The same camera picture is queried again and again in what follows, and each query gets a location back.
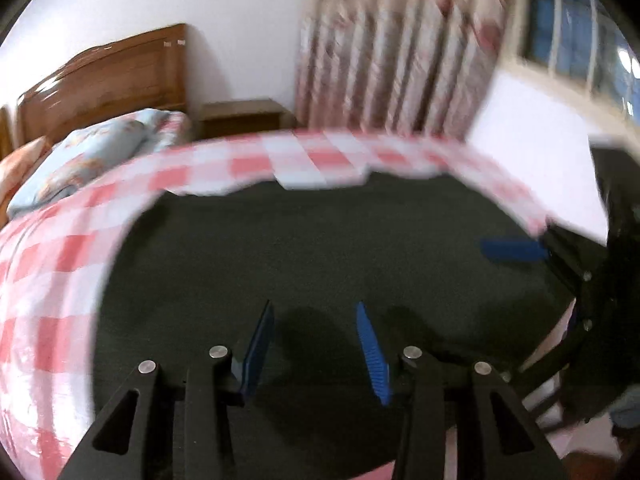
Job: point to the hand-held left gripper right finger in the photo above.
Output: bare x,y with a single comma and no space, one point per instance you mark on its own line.
372,355

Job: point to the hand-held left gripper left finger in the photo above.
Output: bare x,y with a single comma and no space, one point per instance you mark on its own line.
257,350

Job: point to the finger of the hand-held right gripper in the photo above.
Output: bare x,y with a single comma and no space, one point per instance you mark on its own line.
510,250
555,365

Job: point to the dark striped knit sweater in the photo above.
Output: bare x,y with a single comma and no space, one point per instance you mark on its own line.
300,240

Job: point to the pink checkered table cloth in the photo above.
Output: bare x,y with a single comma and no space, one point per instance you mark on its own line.
50,285

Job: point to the pink floral curtain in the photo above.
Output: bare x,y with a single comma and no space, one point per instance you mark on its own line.
400,50

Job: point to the wooden nightstand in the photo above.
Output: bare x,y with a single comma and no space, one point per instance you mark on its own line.
240,117

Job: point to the barred window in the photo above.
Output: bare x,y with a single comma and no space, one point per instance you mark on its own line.
575,25

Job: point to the light blue floral pillow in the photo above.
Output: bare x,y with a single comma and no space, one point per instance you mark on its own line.
85,155

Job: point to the orange floral pillow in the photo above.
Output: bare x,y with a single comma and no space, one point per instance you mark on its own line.
22,170

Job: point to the large wooden bed headboard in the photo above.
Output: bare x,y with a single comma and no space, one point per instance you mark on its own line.
110,82

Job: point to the small wooden bed headboard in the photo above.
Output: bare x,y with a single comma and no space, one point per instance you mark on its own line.
5,132

